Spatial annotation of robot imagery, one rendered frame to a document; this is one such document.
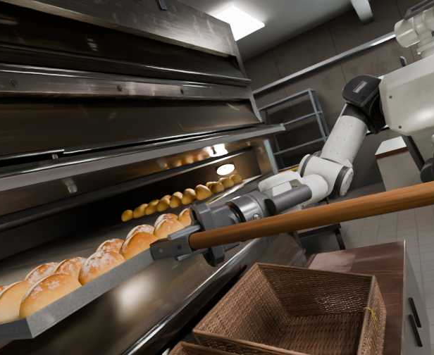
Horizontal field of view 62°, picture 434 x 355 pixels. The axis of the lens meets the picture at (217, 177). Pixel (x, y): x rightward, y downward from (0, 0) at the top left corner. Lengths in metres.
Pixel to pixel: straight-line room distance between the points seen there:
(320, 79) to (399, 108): 6.83
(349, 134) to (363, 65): 6.67
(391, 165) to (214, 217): 4.88
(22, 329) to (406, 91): 0.89
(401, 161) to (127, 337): 4.83
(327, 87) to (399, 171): 2.92
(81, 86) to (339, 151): 0.75
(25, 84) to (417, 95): 0.94
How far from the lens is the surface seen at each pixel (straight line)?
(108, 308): 1.03
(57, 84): 1.08
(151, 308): 1.10
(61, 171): 0.79
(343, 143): 1.04
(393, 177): 5.50
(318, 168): 0.98
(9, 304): 0.65
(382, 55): 7.70
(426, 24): 1.03
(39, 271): 0.78
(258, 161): 2.17
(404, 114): 0.99
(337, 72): 7.76
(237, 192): 1.67
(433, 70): 0.96
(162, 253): 0.69
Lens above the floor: 1.31
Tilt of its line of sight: 2 degrees down
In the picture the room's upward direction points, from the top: 18 degrees counter-clockwise
